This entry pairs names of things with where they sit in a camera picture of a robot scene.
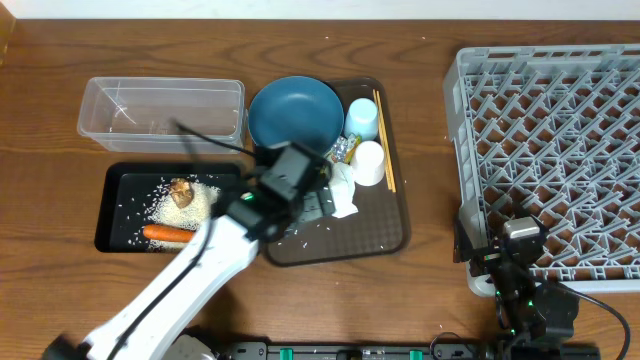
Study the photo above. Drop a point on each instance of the pink cup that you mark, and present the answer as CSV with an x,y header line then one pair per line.
x,y
368,163

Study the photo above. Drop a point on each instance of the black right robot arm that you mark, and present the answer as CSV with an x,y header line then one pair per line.
x,y
538,316

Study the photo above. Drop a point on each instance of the spilled rice grains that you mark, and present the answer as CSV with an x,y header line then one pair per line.
x,y
188,218

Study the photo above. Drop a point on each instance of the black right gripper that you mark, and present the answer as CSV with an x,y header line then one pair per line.
x,y
463,251

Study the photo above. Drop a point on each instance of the grey dishwasher rack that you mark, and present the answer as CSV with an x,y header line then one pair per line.
x,y
555,128

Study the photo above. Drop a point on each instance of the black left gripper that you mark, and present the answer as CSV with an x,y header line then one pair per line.
x,y
322,207

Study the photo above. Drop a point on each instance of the brown food scrap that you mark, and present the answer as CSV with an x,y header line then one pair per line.
x,y
181,192

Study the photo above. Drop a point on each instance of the clear plastic bin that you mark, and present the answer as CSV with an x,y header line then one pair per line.
x,y
157,114

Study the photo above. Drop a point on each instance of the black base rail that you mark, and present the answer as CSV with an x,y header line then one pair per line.
x,y
188,347

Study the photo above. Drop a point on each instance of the brown serving tray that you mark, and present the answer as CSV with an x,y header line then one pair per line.
x,y
381,225

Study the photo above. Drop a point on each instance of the white crumpled napkin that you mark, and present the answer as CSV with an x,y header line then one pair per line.
x,y
342,187

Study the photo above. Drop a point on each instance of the black plastic tray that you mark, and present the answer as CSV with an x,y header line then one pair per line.
x,y
133,190

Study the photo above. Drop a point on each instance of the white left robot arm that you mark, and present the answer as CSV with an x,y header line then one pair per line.
x,y
146,328

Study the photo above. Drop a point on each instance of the dark blue bowl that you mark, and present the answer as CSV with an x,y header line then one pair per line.
x,y
296,109

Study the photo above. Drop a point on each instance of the orange carrot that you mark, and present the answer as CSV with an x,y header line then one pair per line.
x,y
167,234

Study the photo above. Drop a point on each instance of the foil snack wrapper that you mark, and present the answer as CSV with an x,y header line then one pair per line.
x,y
344,148

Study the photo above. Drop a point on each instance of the light blue cup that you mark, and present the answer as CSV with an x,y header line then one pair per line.
x,y
362,119

